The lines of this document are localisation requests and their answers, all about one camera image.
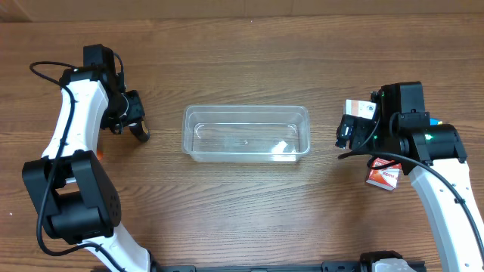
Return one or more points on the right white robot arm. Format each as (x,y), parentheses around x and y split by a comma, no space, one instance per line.
(434,159)

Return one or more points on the orange tube white cap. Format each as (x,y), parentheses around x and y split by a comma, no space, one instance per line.
(99,154)

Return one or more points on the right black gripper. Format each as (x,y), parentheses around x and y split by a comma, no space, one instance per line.
(350,131)

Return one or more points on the black bottle white cap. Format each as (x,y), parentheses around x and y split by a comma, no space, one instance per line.
(140,130)

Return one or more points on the clear plastic container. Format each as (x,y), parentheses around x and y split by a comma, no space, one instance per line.
(246,133)

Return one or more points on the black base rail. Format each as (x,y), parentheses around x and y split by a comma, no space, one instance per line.
(369,261)

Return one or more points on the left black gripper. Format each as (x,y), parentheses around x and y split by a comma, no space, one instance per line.
(133,112)

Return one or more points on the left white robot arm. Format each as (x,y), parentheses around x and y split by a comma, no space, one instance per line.
(77,204)

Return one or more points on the blue yellow VapoDrops box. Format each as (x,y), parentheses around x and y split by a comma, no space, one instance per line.
(435,121)

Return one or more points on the red white small box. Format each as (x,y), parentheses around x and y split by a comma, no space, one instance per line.
(384,174)

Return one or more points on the white orange plaster box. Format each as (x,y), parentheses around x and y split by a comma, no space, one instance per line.
(360,109)

